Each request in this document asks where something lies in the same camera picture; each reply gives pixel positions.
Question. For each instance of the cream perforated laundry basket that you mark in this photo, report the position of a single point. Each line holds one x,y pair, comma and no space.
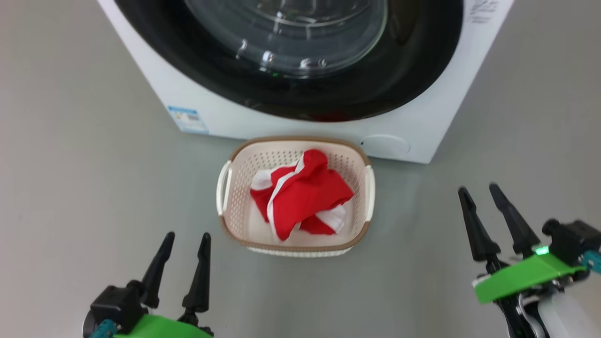
239,188

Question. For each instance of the white front-load washing machine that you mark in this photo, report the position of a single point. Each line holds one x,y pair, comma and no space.
422,131

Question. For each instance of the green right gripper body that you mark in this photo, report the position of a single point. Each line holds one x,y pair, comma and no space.
526,277

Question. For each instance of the black round glass washer door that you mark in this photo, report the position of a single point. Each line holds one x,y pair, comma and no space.
188,61

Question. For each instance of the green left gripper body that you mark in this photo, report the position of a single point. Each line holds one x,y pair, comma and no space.
164,328

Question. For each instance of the blue energy label sticker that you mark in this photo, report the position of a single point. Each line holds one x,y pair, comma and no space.
188,120

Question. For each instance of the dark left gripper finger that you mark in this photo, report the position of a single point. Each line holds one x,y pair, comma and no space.
155,281
199,291

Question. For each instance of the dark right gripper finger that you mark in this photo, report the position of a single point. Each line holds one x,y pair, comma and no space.
521,234
481,244

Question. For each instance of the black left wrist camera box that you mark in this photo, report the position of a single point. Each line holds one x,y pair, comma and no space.
115,303

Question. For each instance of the red and white garment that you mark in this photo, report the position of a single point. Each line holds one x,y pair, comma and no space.
310,197

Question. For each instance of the round white filter cover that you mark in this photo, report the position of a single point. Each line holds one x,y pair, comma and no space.
385,146

